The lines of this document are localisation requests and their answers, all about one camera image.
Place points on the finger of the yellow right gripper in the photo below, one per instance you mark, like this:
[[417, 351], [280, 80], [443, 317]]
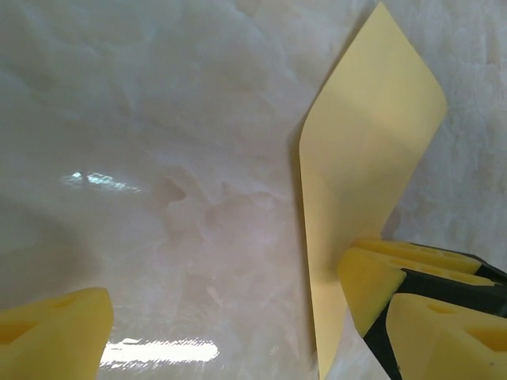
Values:
[[368, 289], [420, 253]]

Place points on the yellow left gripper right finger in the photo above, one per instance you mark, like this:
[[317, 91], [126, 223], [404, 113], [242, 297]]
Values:
[[447, 340]]

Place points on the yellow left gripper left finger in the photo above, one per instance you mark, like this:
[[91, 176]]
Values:
[[51, 336]]

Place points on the yellow paper sheet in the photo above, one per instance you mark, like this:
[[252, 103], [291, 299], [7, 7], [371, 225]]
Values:
[[368, 138]]

